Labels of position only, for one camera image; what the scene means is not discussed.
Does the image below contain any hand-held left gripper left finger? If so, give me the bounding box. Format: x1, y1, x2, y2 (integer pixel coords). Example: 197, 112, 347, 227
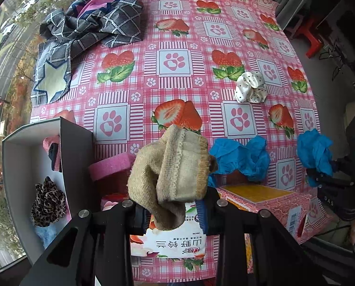
20, 199, 150, 286

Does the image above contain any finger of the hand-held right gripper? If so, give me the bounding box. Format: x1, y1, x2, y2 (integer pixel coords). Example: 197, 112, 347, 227
306, 168, 355, 189

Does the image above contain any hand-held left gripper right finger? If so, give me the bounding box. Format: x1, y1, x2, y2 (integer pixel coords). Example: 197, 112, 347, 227
195, 186, 330, 286

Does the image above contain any blue cloth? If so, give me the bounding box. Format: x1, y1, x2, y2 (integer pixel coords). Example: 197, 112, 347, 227
209, 135, 271, 187
297, 129, 334, 187

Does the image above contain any beige sock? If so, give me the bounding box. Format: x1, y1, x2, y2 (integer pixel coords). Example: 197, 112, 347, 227
127, 124, 218, 231

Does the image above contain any pink sponge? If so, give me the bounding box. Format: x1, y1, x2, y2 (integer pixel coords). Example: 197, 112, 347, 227
87, 152, 136, 182

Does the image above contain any grey cardboard box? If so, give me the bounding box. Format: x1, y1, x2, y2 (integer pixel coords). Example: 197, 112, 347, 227
2, 117, 102, 266

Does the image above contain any light blue fluffy scrunchie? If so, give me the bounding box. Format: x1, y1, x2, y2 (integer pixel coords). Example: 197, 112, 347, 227
35, 225, 60, 249

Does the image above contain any leopard print scrunchie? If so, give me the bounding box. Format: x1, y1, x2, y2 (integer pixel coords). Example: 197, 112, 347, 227
31, 176, 67, 227

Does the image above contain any pink and navy knit hat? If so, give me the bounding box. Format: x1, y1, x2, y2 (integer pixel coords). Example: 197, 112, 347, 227
43, 135, 62, 173

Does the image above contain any printed tissue packet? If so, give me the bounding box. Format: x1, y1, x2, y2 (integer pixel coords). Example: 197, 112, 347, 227
130, 202, 208, 258

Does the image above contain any red box with yellow top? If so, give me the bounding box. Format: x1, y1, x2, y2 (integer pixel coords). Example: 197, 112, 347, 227
216, 183, 313, 246

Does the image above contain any white polka dot scrunchie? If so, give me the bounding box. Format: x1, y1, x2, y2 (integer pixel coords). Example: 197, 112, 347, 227
233, 71, 267, 104

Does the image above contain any red plastic stool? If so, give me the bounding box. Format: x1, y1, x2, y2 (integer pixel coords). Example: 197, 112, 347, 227
294, 15, 325, 58

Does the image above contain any pink strawberry print tablecloth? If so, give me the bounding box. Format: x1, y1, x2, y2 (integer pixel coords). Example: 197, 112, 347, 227
29, 0, 325, 283

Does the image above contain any grey curtain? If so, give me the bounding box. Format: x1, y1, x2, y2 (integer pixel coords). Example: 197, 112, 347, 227
274, 0, 324, 32

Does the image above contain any grey plaid cloth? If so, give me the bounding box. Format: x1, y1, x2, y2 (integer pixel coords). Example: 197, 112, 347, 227
31, 0, 145, 105

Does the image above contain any black wire rack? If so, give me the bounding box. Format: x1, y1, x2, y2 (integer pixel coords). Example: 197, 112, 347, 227
319, 40, 355, 81

